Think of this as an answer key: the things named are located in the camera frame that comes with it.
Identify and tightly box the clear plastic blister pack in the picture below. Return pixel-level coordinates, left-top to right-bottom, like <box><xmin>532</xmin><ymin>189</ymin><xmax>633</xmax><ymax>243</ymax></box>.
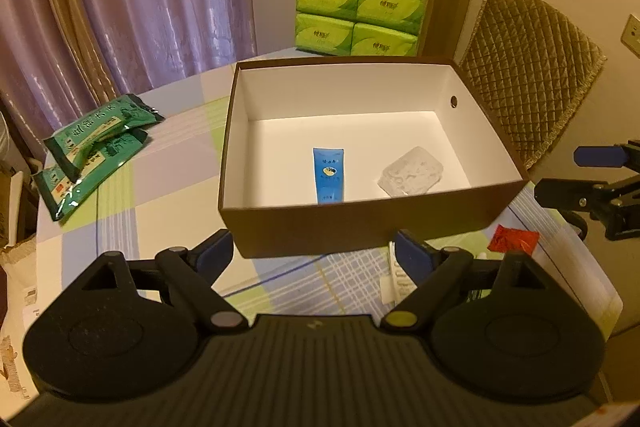
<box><xmin>378</xmin><ymin>146</ymin><xmax>444</xmax><ymax>197</ymax></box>

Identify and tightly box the purple curtain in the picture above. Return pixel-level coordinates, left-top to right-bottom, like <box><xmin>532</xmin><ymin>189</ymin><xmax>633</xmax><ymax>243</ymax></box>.
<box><xmin>1</xmin><ymin>0</ymin><xmax>256</xmax><ymax>158</ymax></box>

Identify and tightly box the single wall socket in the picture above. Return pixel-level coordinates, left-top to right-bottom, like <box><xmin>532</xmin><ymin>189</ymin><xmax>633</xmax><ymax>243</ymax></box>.
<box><xmin>620</xmin><ymin>14</ymin><xmax>640</xmax><ymax>56</ymax></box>

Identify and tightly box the quilted chair back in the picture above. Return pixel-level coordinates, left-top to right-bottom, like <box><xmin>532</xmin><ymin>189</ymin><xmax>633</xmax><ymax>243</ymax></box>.
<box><xmin>460</xmin><ymin>0</ymin><xmax>606</xmax><ymax>169</ymax></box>

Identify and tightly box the green wet wipes pack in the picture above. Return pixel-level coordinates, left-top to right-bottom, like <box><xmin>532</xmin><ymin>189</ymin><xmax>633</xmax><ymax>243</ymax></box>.
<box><xmin>34</xmin><ymin>129</ymin><xmax>149</xmax><ymax>222</ymax></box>
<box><xmin>44</xmin><ymin>93</ymin><xmax>164</xmax><ymax>182</ymax></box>

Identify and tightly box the lower green wet wipes pack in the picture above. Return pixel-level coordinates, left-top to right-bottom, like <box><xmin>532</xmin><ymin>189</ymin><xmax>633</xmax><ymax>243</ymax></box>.
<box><xmin>34</xmin><ymin>129</ymin><xmax>149</xmax><ymax>222</ymax></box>

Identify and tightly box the white paperclip box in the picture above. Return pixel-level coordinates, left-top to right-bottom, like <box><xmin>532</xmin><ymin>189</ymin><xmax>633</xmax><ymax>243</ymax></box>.
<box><xmin>380</xmin><ymin>242</ymin><xmax>416</xmax><ymax>305</ymax></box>

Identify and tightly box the brown cardboard box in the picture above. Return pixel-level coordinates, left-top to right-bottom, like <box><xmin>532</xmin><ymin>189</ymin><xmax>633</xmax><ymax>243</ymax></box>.
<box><xmin>218</xmin><ymin>56</ymin><xmax>527</xmax><ymax>258</ymax></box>

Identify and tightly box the upper green wet wipes pack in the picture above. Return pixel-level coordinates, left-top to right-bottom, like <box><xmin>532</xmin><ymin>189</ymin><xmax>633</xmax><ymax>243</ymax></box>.
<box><xmin>44</xmin><ymin>93</ymin><xmax>164</xmax><ymax>182</ymax></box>

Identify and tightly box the red snack packet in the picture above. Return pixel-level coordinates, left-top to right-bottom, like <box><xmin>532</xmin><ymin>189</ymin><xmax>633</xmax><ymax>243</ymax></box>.
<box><xmin>488</xmin><ymin>225</ymin><xmax>540</xmax><ymax>256</ymax></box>

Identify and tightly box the checked tablecloth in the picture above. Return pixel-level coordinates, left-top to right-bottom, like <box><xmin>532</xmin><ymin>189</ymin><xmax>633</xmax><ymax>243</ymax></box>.
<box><xmin>34</xmin><ymin>66</ymin><xmax>623</xmax><ymax>334</ymax></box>

